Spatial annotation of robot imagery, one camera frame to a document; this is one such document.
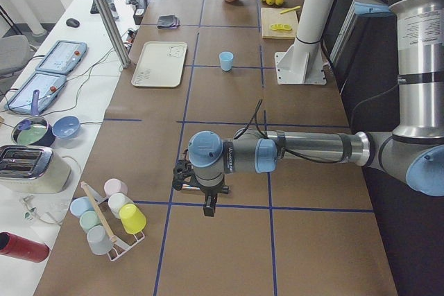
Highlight green cup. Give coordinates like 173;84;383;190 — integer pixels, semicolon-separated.
79;210;101;234

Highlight wooden rack rod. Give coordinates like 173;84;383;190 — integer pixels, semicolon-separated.
80;182;117;243

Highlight lemon slices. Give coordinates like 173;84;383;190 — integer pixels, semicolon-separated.
269;24;293;32

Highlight white cup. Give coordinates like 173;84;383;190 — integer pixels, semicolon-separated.
108;192;134;219

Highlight white post base plate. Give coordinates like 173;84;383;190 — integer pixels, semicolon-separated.
274;39;327;85

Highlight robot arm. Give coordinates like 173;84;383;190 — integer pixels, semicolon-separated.
172;0;443;216

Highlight cream toaster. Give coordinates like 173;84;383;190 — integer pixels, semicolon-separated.
1;145;71;194

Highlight blue teach pendant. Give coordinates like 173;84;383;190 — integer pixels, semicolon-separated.
35;40;88;76
4;71;67;115

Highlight wooden cutting board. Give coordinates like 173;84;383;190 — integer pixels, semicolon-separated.
261;8;298;40

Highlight black computer mouse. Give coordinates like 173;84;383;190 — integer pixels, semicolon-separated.
66;18;80;28

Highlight steel muddler black tip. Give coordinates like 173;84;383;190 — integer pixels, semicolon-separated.
181;184;201;192

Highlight grey cup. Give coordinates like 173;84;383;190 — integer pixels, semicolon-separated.
87;225;113;255

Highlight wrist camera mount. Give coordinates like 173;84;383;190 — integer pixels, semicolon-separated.
172;159;194;191

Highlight blue cup on rack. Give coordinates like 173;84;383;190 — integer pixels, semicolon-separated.
69;196;94;218

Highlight pink cup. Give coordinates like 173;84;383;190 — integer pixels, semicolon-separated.
103;178;128;198

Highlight upper blue teach pendant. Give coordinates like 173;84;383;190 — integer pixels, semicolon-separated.
35;40;88;76

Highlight grey folded cloth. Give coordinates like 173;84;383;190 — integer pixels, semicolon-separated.
157;15;180;29

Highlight red bottle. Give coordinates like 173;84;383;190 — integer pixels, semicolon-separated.
1;232;50;263

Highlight cream bear tray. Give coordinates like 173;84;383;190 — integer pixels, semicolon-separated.
131;41;187;88

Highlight purple handled saucepan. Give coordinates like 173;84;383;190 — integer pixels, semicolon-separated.
11;89;55;147

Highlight light blue cup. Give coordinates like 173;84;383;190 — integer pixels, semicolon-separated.
219;51;234;71

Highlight blue bowl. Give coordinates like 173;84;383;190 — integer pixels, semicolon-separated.
52;116;80;139

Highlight grey office chair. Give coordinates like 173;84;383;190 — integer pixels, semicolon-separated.
1;35;31;79

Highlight white wire cup rack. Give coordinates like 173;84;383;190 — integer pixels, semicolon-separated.
90;193;146;262

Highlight yellow cup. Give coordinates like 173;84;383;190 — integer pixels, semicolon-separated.
119;203;147;234

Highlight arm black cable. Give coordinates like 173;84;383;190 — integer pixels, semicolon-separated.
232;98;345;165

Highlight lower blue teach pendant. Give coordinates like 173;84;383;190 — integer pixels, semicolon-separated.
4;71;67;115

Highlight aluminium frame post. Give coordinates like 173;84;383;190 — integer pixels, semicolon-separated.
94;0;131;69

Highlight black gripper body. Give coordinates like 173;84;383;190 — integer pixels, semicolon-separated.
200;182;229;203

